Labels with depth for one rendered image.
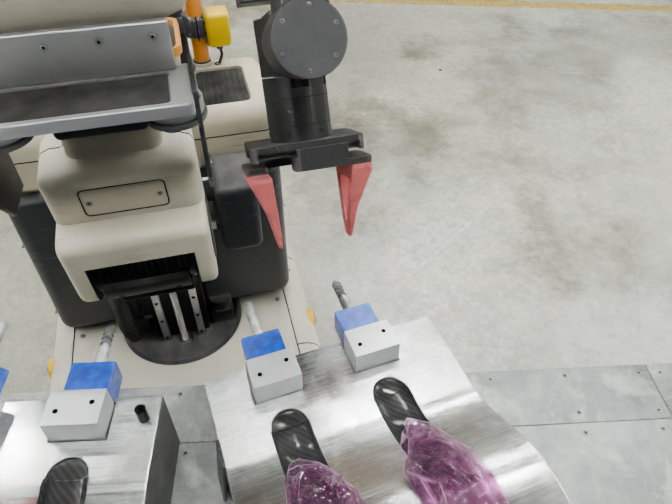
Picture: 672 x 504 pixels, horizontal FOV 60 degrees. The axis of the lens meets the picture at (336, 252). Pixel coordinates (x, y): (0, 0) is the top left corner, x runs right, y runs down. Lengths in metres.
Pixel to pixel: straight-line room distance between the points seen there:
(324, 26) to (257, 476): 0.39
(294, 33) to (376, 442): 0.37
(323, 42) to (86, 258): 0.58
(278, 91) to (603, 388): 0.49
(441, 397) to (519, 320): 1.26
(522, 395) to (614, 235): 1.61
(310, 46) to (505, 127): 2.31
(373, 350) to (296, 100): 0.26
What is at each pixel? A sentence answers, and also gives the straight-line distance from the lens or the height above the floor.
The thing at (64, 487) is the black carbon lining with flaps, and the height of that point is 0.88.
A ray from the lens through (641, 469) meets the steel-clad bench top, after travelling 0.71.
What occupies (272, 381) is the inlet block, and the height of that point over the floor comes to 0.88.
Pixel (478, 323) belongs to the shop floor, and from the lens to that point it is 1.83.
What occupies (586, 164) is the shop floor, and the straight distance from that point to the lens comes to 2.59.
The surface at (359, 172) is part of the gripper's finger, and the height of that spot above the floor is 1.06.
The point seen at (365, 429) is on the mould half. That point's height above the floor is 0.86.
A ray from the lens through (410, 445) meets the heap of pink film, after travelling 0.56.
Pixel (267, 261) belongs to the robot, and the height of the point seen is 0.42.
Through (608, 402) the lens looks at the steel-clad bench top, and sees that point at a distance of 0.74.
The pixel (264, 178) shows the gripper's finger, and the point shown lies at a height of 1.07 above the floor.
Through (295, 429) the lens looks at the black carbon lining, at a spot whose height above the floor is 0.85.
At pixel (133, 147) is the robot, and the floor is 0.91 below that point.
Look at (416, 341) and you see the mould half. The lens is 0.66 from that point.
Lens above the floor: 1.37
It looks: 44 degrees down
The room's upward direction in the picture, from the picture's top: straight up
